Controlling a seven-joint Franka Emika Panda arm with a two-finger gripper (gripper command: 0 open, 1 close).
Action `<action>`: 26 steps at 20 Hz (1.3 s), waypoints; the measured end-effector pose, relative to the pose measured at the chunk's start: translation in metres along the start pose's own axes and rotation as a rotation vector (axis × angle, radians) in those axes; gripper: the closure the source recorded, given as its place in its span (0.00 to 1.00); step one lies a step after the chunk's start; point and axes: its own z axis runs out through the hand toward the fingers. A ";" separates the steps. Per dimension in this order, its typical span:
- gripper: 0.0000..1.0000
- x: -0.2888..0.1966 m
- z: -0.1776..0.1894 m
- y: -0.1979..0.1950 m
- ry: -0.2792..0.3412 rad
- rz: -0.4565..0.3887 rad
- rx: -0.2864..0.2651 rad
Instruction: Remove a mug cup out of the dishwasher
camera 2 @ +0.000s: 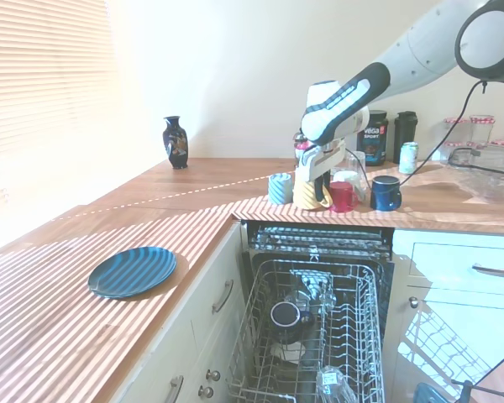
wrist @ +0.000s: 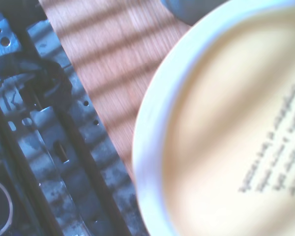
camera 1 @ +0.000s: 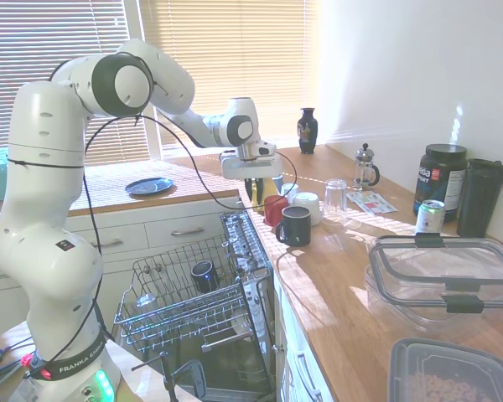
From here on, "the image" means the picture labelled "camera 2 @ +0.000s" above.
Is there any clear drinking glass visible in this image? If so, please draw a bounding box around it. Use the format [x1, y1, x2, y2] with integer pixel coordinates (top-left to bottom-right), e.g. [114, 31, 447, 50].
[314, 364, 358, 403]

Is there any black camera stand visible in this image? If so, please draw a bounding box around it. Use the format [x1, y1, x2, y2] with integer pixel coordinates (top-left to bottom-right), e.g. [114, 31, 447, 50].
[450, 379, 504, 403]

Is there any green drink can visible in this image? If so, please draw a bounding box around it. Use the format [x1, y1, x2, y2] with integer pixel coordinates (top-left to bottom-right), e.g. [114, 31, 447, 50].
[398, 141, 420, 175]

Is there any teal plastic object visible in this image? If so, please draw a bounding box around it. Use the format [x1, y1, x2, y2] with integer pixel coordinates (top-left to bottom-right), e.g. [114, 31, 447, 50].
[414, 382, 450, 403]

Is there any grey wire dishwasher rack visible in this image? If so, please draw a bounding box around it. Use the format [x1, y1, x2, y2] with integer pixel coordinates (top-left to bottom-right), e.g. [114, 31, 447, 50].
[247, 224, 394, 261]

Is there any curved metal drawer handle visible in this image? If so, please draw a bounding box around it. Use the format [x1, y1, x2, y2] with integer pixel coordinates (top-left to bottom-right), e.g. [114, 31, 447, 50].
[471, 263, 504, 276]

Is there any blue plate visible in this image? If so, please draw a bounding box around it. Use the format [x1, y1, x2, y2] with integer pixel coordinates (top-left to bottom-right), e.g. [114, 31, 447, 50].
[87, 246, 178, 300]

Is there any black shaker bottle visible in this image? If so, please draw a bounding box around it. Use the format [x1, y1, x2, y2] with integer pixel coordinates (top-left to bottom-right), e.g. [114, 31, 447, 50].
[393, 111, 419, 165]

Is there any light blue ribbed cup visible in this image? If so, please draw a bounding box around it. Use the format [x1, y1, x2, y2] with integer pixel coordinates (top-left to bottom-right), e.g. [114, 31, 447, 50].
[268, 172, 294, 206]

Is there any large clear glass bowl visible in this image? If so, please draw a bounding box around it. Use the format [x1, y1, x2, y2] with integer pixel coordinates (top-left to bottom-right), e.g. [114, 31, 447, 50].
[449, 144, 504, 205]

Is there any black protein powder tub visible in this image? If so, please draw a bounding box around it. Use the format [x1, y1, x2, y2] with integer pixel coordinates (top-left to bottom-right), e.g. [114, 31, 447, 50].
[355, 109, 390, 167]

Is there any glass French press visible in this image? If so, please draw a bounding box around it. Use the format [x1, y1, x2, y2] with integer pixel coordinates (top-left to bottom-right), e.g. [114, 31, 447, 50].
[292, 129, 306, 171]

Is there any red mug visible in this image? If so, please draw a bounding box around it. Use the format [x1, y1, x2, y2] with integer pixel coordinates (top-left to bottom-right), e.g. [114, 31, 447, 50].
[329, 181, 360, 213]

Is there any plain blue mug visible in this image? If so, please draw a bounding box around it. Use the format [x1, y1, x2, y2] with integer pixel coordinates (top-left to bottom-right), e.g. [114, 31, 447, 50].
[370, 175, 403, 212]

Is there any white wire dishwasher rack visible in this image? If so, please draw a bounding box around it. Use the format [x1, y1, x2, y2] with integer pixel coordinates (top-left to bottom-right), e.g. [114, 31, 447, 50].
[224, 258, 386, 403]

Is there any cream kitchen cabinet with door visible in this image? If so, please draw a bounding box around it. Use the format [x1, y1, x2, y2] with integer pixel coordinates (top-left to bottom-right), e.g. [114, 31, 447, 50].
[388, 228, 504, 403]

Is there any built-in dishwasher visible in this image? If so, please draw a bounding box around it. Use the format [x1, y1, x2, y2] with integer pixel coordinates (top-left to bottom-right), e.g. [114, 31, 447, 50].
[237, 217, 398, 403]

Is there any dark blue painted vase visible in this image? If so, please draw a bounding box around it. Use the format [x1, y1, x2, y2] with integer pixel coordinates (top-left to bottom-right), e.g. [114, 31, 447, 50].
[162, 115, 190, 170]

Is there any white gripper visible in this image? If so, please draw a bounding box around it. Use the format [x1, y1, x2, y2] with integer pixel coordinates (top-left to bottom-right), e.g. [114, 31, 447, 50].
[296, 140, 348, 206]

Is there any yellow ceramic mug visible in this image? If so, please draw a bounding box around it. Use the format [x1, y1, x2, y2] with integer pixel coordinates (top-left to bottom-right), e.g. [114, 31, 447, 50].
[292, 170, 334, 210]

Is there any dark blue white-rimmed mug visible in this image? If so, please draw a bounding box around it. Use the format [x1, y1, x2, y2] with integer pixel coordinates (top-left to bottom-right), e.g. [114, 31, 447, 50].
[270, 301, 314, 342]

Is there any cream kitchen cabinet with drawers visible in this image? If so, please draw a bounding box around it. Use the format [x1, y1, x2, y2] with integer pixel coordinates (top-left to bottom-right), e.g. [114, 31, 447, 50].
[108, 220, 253, 403]

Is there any clear glass tumbler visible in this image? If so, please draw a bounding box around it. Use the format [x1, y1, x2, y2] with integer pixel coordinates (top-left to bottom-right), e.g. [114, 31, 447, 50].
[344, 150, 367, 202]

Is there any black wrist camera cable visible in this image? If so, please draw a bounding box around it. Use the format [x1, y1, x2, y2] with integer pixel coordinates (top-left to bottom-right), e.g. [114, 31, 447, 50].
[344, 80, 488, 202]

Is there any glass jar red checked lid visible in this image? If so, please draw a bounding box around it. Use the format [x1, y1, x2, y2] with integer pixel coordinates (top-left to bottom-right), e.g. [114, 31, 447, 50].
[469, 114, 497, 144]
[443, 116, 471, 146]

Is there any long metal drawer handle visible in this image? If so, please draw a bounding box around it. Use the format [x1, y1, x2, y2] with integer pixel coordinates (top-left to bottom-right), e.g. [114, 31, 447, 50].
[169, 374, 185, 403]
[212, 279, 235, 314]

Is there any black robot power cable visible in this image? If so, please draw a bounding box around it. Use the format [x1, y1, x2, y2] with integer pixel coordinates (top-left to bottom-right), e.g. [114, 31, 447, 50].
[448, 145, 504, 390]

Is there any window blind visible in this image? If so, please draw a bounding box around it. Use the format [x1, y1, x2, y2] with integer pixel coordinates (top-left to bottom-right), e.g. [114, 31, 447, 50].
[0, 0, 121, 236]

